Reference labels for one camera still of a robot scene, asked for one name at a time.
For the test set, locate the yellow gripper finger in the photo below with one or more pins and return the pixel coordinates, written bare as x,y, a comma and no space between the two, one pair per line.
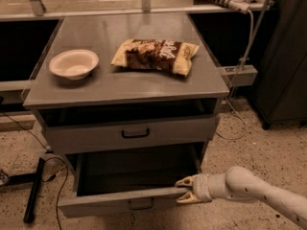
187,181
188,198

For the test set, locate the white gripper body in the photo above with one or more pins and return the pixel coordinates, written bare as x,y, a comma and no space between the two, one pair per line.
200,188

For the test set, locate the metal rail frame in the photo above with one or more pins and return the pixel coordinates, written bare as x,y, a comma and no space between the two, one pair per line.
96,4

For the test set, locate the dark cabinet at right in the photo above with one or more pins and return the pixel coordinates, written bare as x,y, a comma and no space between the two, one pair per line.
280,90

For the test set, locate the brown yellow chip bag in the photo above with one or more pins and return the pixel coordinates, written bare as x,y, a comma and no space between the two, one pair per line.
164,55

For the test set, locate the grey top drawer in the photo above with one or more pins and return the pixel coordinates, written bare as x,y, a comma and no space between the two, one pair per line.
130,134

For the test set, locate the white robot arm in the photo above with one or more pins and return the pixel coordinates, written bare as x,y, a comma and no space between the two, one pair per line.
240,184

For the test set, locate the black metal floor stand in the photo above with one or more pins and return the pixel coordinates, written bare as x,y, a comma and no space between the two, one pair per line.
34,178

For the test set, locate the grey drawer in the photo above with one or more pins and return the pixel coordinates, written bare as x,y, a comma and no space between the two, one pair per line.
130,134
127,180

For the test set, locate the white bowl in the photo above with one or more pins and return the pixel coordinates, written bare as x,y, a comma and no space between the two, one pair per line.
74,64

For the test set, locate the grey drawer cabinet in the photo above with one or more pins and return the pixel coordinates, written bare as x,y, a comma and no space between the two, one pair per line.
110,94

